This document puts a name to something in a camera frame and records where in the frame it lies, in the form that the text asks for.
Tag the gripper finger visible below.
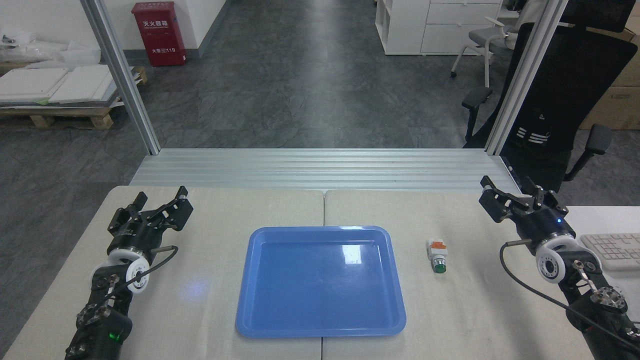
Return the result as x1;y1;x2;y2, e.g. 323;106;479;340
142;186;195;232
479;175;526;224
520;177;569;219
108;191;149;236

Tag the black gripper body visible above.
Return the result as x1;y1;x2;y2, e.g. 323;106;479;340
516;210;577;249
107;222;161;256

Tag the green push button switch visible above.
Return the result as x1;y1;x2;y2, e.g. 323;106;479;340
426;240;449;274

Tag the blue plastic tray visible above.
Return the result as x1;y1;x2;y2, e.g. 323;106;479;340
235;226;407;339

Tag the white side desk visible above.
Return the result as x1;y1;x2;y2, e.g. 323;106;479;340
562;205;640;326

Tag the white keyboard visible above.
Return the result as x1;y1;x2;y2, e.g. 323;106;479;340
580;233;640;272

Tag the black mesh office chair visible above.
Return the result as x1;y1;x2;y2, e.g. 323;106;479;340
461;0;640;207

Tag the brown cardboard box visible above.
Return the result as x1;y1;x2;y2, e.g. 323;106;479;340
580;86;640;131
611;15;640;89

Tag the wooden pallet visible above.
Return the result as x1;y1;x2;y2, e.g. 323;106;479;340
0;65;149;131

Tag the white flat board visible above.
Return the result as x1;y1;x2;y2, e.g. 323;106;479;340
47;64;135;106
0;67;70;104

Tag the silver ribbed aluminium platform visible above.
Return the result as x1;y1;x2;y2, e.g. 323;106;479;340
129;148;523;195

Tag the white grey office chair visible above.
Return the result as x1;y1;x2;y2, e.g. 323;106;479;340
450;0;532;89

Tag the red fire extinguisher box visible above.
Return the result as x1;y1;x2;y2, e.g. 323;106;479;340
131;1;187;67

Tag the clear plastic wrap pile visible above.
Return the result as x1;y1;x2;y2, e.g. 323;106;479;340
0;30;102;69

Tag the white drawer cabinet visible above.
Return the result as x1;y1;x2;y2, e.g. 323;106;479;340
375;0;503;56

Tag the silver aluminium post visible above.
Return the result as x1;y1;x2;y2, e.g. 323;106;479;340
80;0;161;156
485;0;569;156

